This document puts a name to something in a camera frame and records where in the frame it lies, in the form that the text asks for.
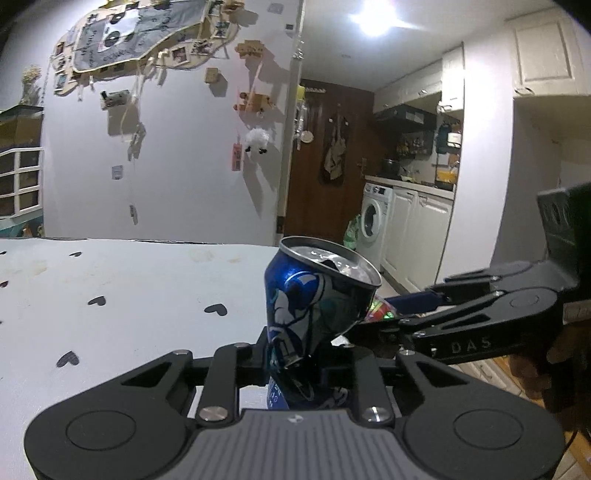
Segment dark brown door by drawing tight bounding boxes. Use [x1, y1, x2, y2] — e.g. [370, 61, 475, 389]
[283, 79, 385, 243]

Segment green plastic bag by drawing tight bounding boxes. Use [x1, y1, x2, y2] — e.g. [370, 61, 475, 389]
[342, 214, 361, 251]

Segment white kitchen cabinets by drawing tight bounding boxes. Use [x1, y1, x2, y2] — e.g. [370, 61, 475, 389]
[382, 188, 453, 293]

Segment wall photo collage banner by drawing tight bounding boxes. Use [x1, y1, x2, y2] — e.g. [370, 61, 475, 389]
[51, 1, 245, 96]

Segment white washing machine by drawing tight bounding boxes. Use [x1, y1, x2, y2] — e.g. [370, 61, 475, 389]
[356, 182, 394, 270]

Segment white drawer shelf unit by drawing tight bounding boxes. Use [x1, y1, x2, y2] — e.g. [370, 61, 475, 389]
[1, 104, 43, 238]

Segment blue beverage can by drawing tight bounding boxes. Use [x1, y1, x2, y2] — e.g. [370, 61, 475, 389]
[264, 236, 382, 410]

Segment bag hanging on door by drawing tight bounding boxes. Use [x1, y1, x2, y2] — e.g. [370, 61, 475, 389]
[320, 113, 349, 185]

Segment white refrigerator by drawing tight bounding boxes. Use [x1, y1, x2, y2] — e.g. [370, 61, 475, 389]
[274, 1, 305, 246]

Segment right hand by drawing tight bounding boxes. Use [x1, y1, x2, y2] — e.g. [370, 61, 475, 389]
[509, 322, 590, 440]

